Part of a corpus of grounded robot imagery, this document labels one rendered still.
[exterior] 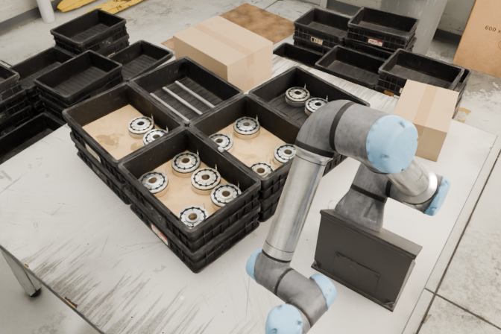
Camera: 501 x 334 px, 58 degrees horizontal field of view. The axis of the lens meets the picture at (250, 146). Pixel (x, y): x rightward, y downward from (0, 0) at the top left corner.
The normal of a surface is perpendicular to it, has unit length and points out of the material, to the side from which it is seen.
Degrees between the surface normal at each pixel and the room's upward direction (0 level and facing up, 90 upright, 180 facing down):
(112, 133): 0
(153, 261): 0
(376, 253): 90
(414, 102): 0
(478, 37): 75
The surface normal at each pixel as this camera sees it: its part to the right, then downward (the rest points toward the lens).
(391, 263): -0.56, 0.55
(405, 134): 0.64, 0.29
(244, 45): 0.00, -0.74
